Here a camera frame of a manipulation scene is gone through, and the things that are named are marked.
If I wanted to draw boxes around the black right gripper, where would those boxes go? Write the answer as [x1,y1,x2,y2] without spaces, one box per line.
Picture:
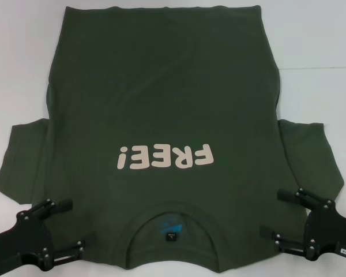
[259,187,346,261]

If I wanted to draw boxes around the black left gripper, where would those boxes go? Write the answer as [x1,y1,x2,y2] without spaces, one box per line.
[0,198,89,269]

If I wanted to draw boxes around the dark green FREE t-shirt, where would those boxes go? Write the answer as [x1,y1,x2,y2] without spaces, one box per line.
[0,4,346,277]

